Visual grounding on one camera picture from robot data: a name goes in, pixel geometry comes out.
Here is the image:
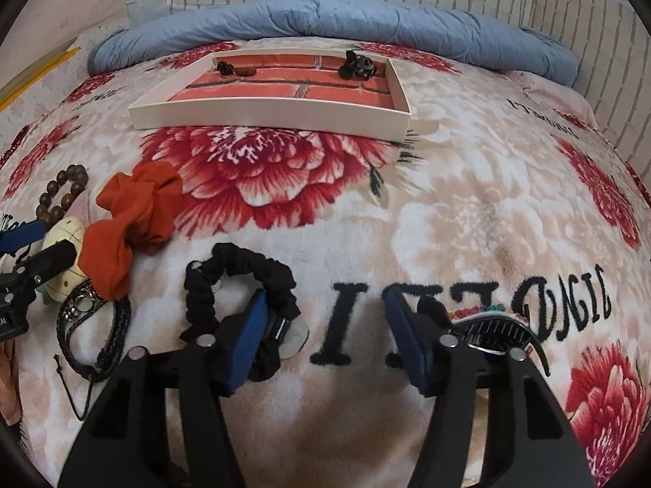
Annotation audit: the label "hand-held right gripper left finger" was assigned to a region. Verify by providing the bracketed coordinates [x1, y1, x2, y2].
[58, 289, 286, 488]

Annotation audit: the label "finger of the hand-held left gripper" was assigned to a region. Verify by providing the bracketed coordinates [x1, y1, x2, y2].
[10, 240, 77, 285]
[0, 221, 46, 257]

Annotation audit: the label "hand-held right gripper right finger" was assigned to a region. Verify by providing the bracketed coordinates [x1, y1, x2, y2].
[382, 285, 596, 488]

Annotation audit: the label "cream round hair clip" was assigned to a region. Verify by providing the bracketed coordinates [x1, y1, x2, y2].
[37, 217, 87, 306]

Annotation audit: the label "brown wooden bead bracelet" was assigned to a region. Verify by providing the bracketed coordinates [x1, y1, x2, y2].
[35, 163, 90, 229]

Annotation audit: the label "white translucent band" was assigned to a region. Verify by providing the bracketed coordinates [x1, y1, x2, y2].
[282, 318, 310, 362]

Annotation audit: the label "black scrunchie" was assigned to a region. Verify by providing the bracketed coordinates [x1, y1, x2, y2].
[180, 243, 302, 382]

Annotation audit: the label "black claw clip rainbow beads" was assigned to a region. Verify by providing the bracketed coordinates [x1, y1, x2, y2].
[448, 302, 553, 377]

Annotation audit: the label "orange scrunchie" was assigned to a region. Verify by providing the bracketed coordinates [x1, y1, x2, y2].
[79, 160, 184, 302]

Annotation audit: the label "black braided leather bracelet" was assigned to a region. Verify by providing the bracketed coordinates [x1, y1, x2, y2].
[53, 277, 133, 420]

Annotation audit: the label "white tray with brick print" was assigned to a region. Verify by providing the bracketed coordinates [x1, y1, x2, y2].
[128, 50, 414, 143]

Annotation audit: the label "person's left hand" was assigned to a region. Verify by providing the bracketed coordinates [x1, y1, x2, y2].
[0, 338, 22, 425]

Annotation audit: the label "floral printed blanket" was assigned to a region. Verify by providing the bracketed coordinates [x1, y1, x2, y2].
[0, 35, 651, 488]

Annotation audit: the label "yellow board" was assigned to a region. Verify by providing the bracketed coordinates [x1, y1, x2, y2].
[0, 46, 82, 113]

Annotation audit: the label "peach padded board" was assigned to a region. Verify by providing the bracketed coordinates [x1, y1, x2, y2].
[10, 0, 128, 77]

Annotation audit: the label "small black hair clip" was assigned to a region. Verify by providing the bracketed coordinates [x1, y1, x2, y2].
[216, 61, 258, 77]

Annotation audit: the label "blue quilt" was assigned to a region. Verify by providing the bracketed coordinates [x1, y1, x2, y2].
[87, 0, 581, 87]

